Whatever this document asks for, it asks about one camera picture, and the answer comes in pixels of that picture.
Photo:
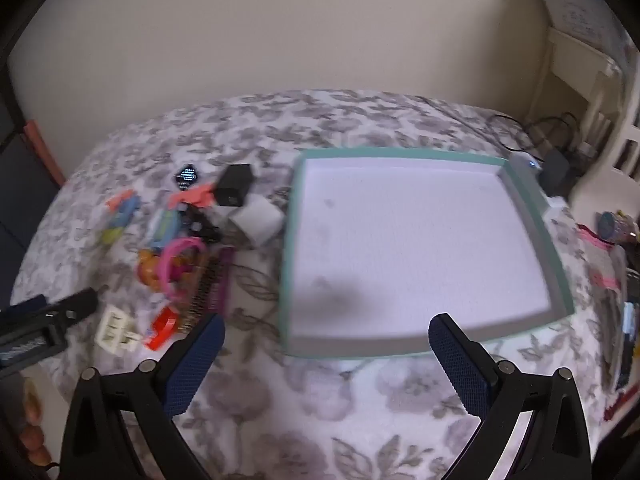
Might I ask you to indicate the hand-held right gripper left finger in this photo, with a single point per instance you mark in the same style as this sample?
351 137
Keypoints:
192 360

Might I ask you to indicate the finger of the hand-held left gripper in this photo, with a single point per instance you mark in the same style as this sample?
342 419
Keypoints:
75 305
27 304

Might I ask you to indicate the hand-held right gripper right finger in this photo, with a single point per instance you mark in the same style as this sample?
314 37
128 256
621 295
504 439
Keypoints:
462 365

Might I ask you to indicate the red packet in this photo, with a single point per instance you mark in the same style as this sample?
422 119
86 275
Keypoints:
162 330

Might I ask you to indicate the brown gold comb bar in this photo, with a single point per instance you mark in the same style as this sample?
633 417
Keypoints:
202 290

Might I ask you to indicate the orange toy figure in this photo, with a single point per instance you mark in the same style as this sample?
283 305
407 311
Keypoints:
147 270

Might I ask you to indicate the purple stick packet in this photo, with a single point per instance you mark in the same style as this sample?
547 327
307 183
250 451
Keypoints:
222 280

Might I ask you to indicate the pink plastic frame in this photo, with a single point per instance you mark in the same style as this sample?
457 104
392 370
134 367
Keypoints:
165 265

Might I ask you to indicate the orange and blue toy case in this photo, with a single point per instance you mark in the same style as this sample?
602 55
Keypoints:
165 227
122 210

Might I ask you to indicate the teal shallow cardboard box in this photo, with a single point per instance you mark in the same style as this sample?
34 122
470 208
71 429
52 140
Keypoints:
400 240

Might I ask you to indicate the white cube adapter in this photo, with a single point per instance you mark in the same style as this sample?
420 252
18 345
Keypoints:
255 220

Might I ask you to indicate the small black hexagonal object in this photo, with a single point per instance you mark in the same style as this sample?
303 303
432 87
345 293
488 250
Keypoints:
186 176

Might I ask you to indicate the person's left hand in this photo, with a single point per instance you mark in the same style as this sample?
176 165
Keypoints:
31 405

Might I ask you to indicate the dark cabinet with orange edge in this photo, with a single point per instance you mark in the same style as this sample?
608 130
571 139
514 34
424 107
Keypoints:
20 185

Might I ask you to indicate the black power adapter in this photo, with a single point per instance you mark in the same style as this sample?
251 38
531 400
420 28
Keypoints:
234 185

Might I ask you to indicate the pink and white knit cloth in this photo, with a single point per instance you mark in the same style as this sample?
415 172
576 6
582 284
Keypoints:
597 240

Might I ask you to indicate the white power hub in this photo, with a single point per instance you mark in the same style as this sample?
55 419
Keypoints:
524 172

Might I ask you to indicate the colourful round tin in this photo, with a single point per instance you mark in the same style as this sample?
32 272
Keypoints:
612 225

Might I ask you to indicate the black charger block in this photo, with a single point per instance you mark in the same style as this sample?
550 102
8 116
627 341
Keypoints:
557 175

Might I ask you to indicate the floral grey white blanket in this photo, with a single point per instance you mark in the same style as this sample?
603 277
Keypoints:
300 125

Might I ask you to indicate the cream wooden shelf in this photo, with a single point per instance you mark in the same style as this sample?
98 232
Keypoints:
575 50

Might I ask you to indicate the white patterned cloth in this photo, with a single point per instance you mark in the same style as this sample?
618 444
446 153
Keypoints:
575 10

